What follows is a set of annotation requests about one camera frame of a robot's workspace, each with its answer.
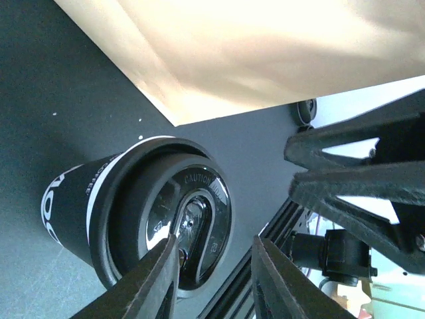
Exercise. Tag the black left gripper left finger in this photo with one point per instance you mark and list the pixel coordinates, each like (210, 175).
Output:
(148, 291)

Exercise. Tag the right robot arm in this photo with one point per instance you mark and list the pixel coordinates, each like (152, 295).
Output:
(339, 254)

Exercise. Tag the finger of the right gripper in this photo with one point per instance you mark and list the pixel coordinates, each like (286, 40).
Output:
(400, 139)
(327, 191)

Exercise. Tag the black paper coffee cup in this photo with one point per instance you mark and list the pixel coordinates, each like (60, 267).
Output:
(76, 206)

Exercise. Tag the small brown paper bag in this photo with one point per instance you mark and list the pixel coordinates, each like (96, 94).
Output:
(200, 60)

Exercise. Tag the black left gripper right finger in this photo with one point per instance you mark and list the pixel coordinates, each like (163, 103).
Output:
(281, 290)

